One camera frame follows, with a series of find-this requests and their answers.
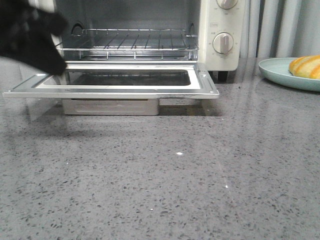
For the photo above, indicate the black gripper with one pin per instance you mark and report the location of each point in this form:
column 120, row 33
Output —
column 26, row 35

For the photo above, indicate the glass oven door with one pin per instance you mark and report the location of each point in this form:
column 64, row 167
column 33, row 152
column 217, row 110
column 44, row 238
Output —
column 119, row 87

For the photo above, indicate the golden bread roll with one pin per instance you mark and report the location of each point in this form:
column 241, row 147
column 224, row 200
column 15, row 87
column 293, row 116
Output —
column 306, row 67

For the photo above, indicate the white Toshiba toaster oven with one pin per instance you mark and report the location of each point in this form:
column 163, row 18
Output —
column 203, row 18

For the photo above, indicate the lower oven knob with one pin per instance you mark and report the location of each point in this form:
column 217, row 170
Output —
column 223, row 43

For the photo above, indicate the oven knob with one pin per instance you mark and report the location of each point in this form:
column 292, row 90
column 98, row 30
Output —
column 223, row 43
column 226, row 4

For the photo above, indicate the upper oven knob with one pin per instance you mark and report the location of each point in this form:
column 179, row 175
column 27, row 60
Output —
column 226, row 4

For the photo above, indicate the light green plate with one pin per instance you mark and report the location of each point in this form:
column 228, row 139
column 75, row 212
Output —
column 277, row 71

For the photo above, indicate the metal oven wire rack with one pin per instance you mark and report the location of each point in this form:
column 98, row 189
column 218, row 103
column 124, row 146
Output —
column 130, row 44

